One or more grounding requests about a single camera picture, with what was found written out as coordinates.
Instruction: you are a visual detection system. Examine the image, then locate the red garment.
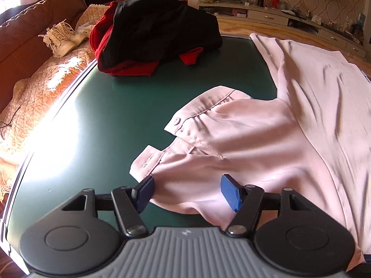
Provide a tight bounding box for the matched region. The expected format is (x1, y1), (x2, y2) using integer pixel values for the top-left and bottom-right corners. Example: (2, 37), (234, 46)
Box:
(89, 1), (203, 77)

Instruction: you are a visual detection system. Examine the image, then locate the brown leather sofa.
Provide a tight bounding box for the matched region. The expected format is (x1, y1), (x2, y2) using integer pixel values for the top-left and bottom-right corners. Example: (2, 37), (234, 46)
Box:
(0, 0), (87, 113)

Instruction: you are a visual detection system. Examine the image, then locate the brown sofa with quilted cover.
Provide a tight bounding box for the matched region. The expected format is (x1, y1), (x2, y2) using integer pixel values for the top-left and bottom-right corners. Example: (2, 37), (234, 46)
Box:
(0, 3), (112, 206)

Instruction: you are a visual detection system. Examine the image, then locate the cream lace-up boot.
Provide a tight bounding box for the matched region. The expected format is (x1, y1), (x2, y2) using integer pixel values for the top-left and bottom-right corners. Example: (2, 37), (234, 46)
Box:
(65, 27), (89, 46)

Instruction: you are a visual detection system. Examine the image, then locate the pair of beige sneakers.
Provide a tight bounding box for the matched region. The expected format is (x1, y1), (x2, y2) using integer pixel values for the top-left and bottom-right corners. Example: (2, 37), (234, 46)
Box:
(38, 20), (76, 59)

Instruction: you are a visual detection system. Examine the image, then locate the beige television cabinet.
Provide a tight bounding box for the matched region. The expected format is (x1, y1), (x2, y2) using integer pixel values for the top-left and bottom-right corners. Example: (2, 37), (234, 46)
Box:
(197, 0), (367, 60)

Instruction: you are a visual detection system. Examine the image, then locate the pale pink shirt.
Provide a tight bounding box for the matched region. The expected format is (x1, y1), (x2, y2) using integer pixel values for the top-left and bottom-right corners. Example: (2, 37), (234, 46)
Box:
(130, 33), (371, 273)

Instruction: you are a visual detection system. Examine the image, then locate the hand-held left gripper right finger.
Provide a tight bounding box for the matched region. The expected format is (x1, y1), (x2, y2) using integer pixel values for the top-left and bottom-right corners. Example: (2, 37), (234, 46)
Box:
(220, 174), (325, 237)

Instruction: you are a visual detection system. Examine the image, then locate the black and red clothes pile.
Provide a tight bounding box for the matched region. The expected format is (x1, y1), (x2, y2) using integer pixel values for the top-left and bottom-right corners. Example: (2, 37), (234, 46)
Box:
(98, 0), (223, 71)

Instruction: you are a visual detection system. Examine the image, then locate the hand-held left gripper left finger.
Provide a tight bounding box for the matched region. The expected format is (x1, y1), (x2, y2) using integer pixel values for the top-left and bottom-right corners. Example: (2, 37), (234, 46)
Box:
(49, 175), (155, 237)

